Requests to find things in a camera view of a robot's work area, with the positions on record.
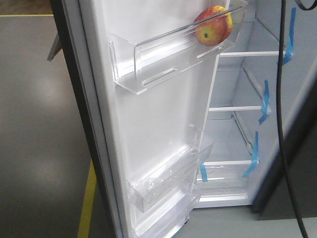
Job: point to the grey fridge door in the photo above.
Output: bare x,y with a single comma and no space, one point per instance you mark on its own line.
129,135

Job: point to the red yellow apple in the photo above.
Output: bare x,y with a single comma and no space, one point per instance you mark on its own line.
214,31

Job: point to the white open fridge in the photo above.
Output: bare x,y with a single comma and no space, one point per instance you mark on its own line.
242,120

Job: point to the clear lower door shelf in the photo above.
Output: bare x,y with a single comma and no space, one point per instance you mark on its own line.
148,191

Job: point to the clear door shelf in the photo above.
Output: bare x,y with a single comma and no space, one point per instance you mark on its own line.
148,191
151,41

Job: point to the clear upper door shelf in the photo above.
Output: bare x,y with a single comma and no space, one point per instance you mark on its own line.
151,41

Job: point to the clear crisper drawer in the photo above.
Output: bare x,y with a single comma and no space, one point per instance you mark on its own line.
226,180

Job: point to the silver sign stand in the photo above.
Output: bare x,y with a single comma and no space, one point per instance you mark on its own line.
55,49

